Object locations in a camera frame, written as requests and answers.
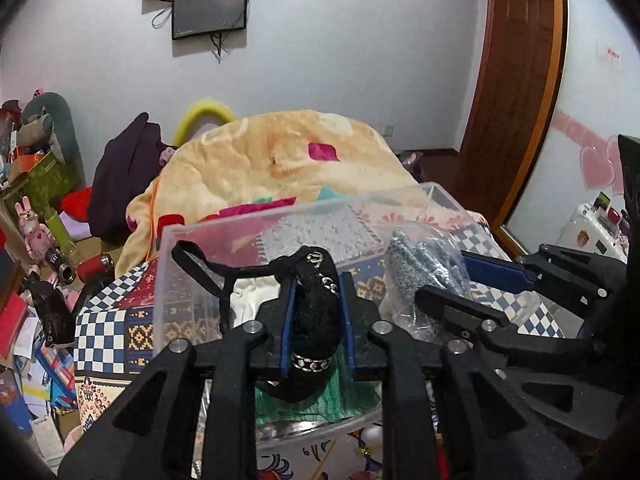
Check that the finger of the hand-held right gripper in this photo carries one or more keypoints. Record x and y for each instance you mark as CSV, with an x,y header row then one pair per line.
x,y
450,310
495,269

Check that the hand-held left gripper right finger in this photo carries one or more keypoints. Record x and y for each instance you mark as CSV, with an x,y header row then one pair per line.
x,y
348,327

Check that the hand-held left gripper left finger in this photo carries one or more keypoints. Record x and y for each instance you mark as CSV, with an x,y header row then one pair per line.
x,y
287,327

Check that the grey cloth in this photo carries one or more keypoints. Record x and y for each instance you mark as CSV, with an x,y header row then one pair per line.
x,y
420,260

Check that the clear plastic storage box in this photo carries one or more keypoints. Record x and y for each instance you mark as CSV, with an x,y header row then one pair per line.
x,y
200,270

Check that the white cloth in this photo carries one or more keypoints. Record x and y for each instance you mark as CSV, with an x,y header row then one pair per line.
x,y
252,300

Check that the white suitcase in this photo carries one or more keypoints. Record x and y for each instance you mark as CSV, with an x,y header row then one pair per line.
x,y
585,230

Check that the green knitted cloth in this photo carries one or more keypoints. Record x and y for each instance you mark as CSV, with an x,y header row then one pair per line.
x,y
345,400

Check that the wooden door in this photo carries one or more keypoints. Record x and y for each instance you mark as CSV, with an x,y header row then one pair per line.
x,y
510,100

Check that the yellow fleece blanket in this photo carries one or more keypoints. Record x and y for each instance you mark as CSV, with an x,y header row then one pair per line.
x,y
240,160

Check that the patterned checkered quilt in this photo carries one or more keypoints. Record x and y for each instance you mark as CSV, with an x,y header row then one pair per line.
x,y
105,340

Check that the red cylinder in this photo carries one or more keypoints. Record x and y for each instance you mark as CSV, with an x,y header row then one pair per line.
x,y
92,267

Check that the dark purple garment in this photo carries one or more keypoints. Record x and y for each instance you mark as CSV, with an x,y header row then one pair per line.
x,y
125,180

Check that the yellow fuzzy hoop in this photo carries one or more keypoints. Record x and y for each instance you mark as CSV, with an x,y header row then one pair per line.
x,y
205,109

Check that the black figurine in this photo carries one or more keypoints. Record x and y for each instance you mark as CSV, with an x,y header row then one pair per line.
x,y
52,315

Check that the black lens cylinder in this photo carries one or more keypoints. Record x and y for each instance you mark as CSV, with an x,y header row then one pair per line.
x,y
61,262

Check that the red cloth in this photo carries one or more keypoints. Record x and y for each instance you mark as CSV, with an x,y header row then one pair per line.
x,y
75,205

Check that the pile of books and papers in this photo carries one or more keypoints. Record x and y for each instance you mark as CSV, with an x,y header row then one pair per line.
x,y
30,375

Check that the pink rabbit figure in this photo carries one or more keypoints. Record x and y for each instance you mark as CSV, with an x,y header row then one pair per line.
x,y
32,230

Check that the green cardboard box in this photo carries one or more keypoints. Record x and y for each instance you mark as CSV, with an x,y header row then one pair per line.
x,y
45,180

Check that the grey plush toy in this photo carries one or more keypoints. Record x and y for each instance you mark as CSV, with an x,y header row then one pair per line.
x,y
60,120

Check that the pink heart wall sticker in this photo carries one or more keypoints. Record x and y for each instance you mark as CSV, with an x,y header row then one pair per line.
x,y
597,162

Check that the wall socket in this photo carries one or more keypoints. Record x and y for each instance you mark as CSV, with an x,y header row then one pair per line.
x,y
388,131

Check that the black wall panel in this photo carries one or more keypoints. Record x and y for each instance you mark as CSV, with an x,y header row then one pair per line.
x,y
210,10

